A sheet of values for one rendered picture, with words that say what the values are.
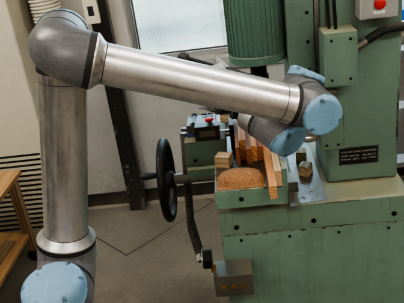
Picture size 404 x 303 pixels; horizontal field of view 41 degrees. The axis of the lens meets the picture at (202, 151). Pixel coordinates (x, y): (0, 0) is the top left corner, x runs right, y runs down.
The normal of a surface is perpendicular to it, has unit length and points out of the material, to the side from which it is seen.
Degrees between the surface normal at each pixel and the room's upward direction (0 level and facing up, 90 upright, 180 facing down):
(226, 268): 0
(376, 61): 90
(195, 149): 90
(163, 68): 58
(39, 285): 5
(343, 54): 90
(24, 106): 90
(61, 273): 5
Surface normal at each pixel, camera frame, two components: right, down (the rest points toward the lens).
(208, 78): 0.25, -0.18
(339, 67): -0.03, 0.44
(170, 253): -0.12, -0.90
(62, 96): 0.22, 0.40
